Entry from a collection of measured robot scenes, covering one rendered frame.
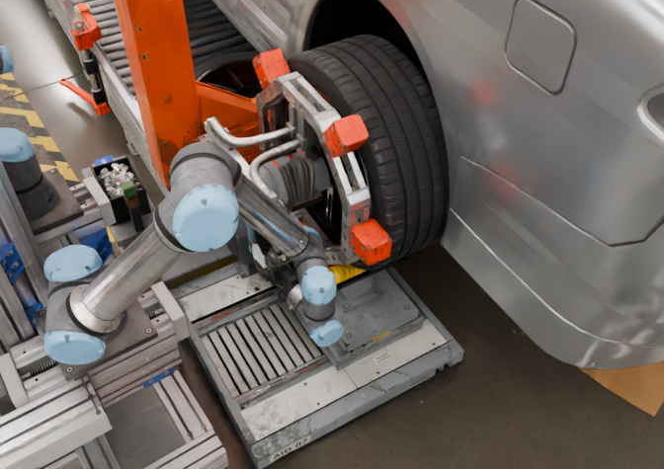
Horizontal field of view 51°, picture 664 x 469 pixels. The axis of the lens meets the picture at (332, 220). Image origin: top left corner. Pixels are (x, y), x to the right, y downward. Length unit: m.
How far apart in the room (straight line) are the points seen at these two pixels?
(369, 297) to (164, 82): 1.00
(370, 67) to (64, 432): 1.14
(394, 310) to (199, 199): 1.35
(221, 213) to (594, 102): 0.70
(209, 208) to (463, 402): 1.54
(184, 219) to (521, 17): 0.74
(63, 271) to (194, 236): 0.40
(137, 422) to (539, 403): 1.36
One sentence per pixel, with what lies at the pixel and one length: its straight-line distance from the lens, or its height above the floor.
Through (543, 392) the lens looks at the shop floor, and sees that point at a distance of 2.64.
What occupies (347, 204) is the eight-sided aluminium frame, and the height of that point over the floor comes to 0.96.
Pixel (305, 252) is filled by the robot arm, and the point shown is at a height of 0.99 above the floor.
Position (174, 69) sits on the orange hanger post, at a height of 0.99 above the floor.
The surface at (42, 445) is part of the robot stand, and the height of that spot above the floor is 0.73.
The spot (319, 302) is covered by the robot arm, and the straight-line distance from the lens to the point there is 1.52.
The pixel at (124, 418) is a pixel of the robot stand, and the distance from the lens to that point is 2.31.
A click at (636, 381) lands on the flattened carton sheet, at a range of 2.77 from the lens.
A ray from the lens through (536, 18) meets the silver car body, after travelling 1.40.
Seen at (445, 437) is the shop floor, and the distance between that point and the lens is 2.47.
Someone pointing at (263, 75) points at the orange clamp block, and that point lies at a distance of 1.99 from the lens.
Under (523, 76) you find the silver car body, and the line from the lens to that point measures 1.46.
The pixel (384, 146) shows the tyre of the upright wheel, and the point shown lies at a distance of 1.72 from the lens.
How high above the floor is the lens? 2.16
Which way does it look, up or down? 45 degrees down
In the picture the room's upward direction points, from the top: 1 degrees clockwise
